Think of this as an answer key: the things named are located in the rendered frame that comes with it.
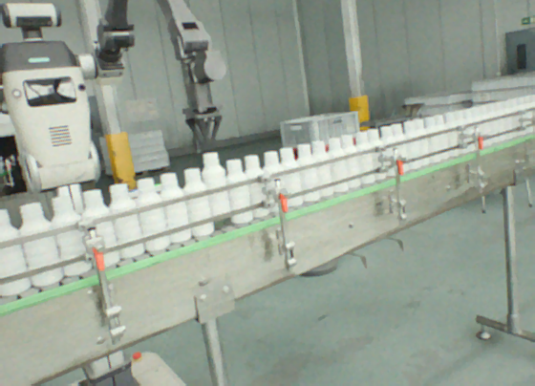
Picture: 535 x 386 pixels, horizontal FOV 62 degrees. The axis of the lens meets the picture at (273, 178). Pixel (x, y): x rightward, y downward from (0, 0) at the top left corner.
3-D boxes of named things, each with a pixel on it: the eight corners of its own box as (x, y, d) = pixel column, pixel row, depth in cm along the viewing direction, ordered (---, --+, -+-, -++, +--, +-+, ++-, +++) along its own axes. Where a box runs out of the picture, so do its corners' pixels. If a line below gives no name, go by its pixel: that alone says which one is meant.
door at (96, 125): (74, 177, 1203) (57, 98, 1167) (74, 177, 1211) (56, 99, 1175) (111, 169, 1258) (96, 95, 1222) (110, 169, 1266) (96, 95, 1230)
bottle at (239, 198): (226, 223, 118) (217, 162, 115) (245, 217, 122) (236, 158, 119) (240, 225, 113) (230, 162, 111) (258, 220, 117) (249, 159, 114)
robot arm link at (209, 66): (203, 34, 111) (170, 36, 106) (226, 25, 101) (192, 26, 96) (211, 83, 113) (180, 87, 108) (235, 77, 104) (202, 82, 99)
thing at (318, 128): (316, 147, 355) (312, 119, 351) (281, 148, 385) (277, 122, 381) (361, 136, 394) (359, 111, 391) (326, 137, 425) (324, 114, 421)
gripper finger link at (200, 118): (213, 143, 116) (207, 107, 114) (226, 143, 110) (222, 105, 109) (190, 148, 112) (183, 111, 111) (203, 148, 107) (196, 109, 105)
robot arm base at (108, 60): (90, 43, 157) (100, 71, 154) (93, 27, 151) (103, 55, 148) (115, 42, 162) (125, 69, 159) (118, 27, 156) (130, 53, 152)
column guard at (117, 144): (119, 192, 831) (107, 134, 812) (114, 191, 863) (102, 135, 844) (139, 188, 852) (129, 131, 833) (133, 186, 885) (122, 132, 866)
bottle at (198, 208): (202, 229, 115) (191, 167, 112) (219, 230, 112) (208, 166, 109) (185, 237, 110) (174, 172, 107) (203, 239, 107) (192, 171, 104)
